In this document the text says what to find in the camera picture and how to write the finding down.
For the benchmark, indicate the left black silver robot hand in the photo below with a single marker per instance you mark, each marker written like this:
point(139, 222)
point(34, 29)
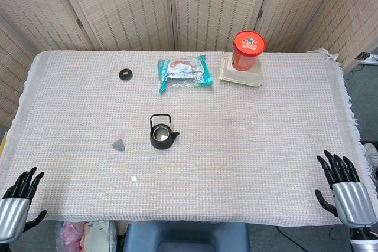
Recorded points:
point(11, 213)

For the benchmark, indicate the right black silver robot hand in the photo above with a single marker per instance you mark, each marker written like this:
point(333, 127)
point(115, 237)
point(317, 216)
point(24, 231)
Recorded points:
point(353, 202)

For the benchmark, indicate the grey pyramid tea bag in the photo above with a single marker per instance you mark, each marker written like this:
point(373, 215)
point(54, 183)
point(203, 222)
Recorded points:
point(118, 145)

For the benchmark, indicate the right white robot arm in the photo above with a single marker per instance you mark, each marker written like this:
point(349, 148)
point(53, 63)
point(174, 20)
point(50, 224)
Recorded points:
point(366, 241)

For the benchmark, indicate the pink plastic bag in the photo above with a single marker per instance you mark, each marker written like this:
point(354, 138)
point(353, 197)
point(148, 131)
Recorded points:
point(69, 235)

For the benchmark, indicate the black cast iron teapot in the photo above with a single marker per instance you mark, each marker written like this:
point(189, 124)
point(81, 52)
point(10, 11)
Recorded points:
point(161, 142)

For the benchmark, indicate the black round teapot lid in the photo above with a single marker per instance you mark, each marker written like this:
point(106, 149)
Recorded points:
point(125, 74)

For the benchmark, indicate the teal silver snack bag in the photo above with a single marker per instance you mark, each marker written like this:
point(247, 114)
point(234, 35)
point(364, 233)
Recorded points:
point(184, 73)

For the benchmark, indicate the white grey shoe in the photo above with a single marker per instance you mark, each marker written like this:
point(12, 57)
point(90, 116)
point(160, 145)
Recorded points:
point(372, 157)

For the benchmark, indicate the yellow flat board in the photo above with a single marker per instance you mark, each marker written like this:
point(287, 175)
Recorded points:
point(3, 144)

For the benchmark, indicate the pale waffle weave tablecloth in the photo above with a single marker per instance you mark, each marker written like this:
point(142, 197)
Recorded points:
point(236, 145)

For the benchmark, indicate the white power strip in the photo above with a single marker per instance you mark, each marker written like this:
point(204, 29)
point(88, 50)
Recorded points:
point(371, 58)

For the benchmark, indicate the beige plastic lunch box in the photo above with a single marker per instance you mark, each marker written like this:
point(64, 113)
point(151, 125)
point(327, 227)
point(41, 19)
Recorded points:
point(240, 76)

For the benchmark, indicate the blue padded stool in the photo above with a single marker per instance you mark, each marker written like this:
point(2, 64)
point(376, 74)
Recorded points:
point(186, 237)

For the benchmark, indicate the red orange lidded canister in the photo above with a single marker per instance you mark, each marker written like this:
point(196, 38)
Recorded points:
point(247, 54)

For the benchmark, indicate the woven bamboo folding screen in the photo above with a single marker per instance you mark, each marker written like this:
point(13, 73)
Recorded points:
point(133, 7)

